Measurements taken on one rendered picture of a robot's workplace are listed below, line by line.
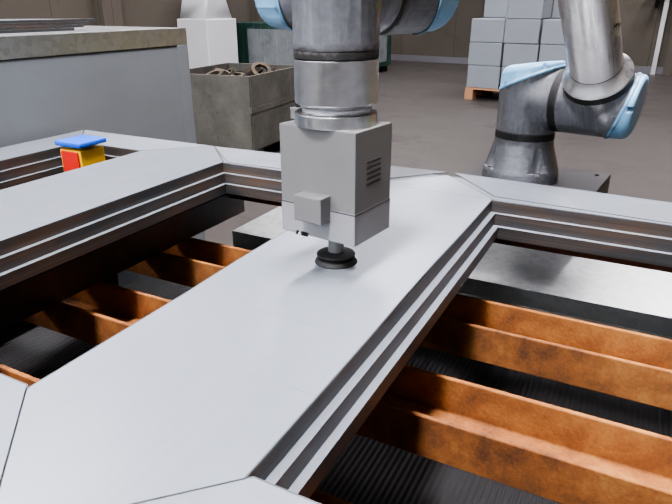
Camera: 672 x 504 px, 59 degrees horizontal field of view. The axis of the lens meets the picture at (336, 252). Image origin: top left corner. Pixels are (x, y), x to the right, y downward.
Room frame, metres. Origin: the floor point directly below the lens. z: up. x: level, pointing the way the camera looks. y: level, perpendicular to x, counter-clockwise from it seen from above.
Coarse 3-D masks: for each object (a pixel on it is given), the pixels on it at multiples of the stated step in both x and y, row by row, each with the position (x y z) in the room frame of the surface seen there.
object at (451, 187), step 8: (392, 184) 0.82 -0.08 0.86; (400, 184) 0.82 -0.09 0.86; (408, 184) 0.82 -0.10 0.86; (416, 184) 0.82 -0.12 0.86; (424, 184) 0.82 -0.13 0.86; (432, 184) 0.82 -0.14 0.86; (440, 184) 0.82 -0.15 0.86; (448, 184) 0.82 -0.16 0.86; (456, 184) 0.82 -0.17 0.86; (464, 184) 0.82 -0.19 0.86; (448, 192) 0.78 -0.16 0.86; (456, 192) 0.78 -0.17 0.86; (464, 192) 0.78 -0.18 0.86; (472, 192) 0.78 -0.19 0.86; (480, 192) 0.78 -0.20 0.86
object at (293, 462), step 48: (144, 192) 0.80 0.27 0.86; (192, 192) 0.87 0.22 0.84; (240, 192) 0.92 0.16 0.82; (48, 240) 0.64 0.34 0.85; (96, 240) 0.70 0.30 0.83; (480, 240) 0.68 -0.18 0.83; (528, 240) 0.71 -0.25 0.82; (576, 240) 0.69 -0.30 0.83; (624, 240) 0.67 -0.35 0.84; (0, 288) 0.58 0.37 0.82; (432, 288) 0.52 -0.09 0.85; (384, 336) 0.42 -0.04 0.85; (336, 384) 0.35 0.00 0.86; (384, 384) 0.39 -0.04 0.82; (288, 432) 0.29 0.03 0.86; (336, 432) 0.33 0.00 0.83; (288, 480) 0.27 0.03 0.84
